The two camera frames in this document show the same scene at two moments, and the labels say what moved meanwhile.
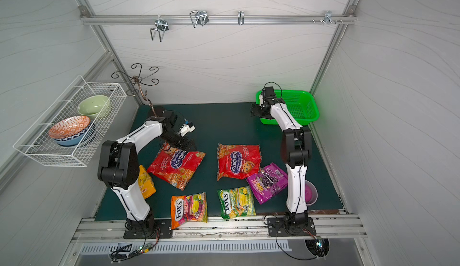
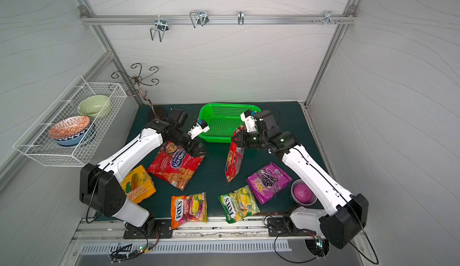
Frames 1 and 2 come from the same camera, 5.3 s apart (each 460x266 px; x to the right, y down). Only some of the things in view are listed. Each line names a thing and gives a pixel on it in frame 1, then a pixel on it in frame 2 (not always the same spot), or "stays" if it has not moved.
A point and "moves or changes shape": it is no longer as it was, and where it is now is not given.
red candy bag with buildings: x=175 y=166 stays
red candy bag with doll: x=238 y=161 moves or changes shape
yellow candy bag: x=147 y=185 stays
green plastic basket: x=302 y=103 → x=223 y=119
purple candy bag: x=267 y=183 stays
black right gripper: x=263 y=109 → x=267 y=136
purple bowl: x=311 y=193 stays
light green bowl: x=93 y=106 stays
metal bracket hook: x=328 y=17 stays
